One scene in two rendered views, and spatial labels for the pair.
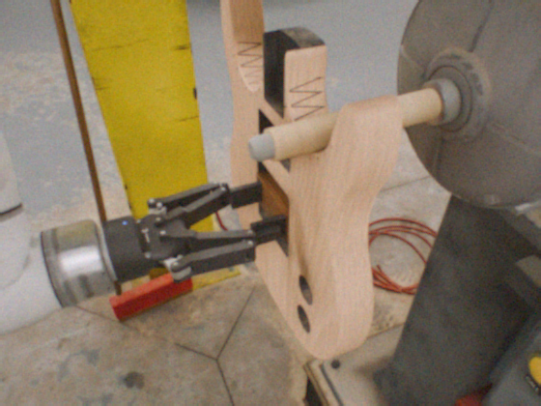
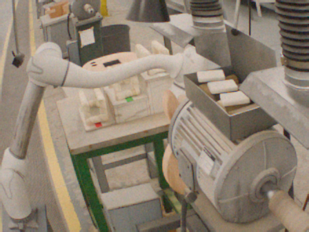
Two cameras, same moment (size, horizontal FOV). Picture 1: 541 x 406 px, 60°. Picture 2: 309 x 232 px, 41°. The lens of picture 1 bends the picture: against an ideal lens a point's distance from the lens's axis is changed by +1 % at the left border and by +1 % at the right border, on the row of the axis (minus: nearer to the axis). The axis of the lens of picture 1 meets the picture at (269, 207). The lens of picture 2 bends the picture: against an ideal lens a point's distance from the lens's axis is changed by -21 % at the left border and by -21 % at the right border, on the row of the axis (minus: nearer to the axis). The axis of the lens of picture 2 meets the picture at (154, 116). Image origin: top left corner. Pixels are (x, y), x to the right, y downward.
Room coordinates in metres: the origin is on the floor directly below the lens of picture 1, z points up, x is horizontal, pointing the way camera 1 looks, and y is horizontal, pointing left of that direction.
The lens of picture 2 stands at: (0.49, -1.45, 1.89)
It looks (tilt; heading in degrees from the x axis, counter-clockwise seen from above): 25 degrees down; 99
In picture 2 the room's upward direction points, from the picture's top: 9 degrees counter-clockwise
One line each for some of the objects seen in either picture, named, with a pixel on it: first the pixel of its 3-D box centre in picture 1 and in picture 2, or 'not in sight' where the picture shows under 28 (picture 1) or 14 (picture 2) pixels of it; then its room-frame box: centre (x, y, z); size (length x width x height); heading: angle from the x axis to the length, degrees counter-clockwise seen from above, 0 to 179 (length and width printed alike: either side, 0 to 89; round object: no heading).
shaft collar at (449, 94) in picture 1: (438, 101); not in sight; (0.43, -0.17, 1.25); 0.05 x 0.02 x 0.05; 23
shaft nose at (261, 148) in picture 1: (260, 148); not in sight; (0.35, 0.01, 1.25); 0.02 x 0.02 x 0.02; 23
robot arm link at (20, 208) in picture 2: not in sight; (11, 191); (-0.47, 0.02, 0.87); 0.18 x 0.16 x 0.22; 108
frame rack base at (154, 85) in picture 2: not in sight; (155, 83); (0.17, 0.73, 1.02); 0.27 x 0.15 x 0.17; 113
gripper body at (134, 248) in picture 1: (148, 242); not in sight; (0.37, 0.14, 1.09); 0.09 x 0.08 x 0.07; 113
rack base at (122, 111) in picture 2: not in sight; (125, 99); (0.02, 0.67, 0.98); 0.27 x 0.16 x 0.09; 113
